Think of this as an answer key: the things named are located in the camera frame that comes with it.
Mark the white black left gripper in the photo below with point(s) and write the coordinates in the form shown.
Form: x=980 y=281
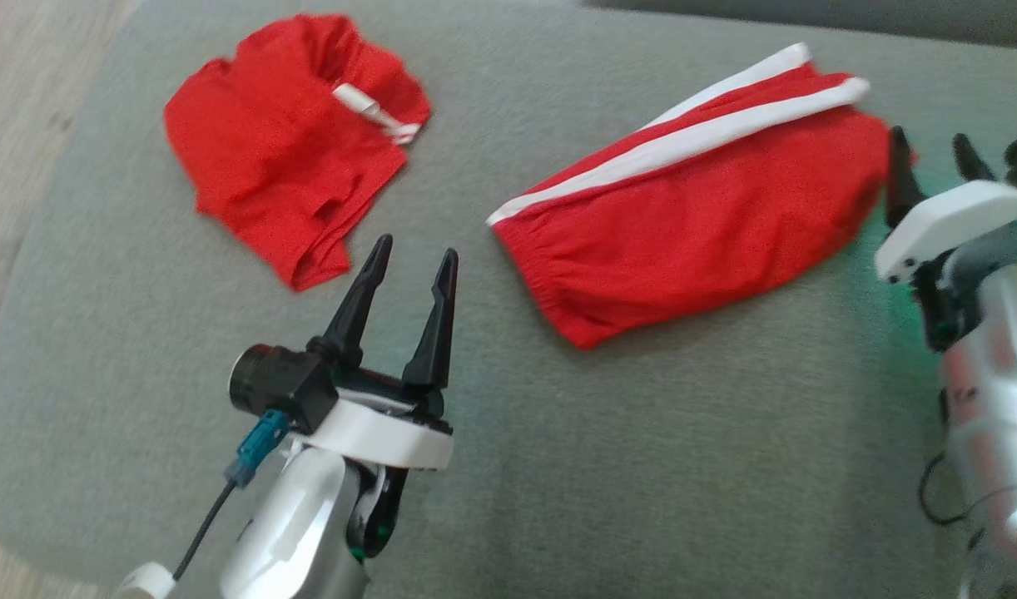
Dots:
x=375 y=433

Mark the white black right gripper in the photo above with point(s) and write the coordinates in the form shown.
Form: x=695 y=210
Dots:
x=950 y=225

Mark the red basketball jersey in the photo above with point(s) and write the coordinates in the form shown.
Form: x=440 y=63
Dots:
x=267 y=166

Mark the red shorts with white stripe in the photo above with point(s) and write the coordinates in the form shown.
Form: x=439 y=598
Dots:
x=692 y=225

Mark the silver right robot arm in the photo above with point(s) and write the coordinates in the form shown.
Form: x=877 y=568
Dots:
x=999 y=416

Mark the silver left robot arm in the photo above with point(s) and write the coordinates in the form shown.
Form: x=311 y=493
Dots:
x=284 y=532

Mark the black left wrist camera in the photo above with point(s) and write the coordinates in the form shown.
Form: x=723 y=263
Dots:
x=288 y=387

